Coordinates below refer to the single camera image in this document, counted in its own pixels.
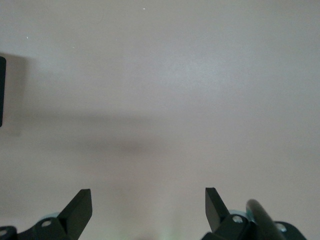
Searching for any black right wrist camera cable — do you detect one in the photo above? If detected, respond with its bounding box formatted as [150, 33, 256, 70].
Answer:
[245, 199, 287, 240]

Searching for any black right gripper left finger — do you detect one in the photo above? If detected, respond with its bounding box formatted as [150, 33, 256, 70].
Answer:
[0, 188, 93, 240]

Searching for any black plastic box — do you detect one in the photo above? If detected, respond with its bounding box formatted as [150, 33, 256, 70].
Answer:
[0, 56, 7, 128]

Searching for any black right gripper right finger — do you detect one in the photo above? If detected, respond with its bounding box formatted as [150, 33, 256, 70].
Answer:
[201, 187, 306, 240]

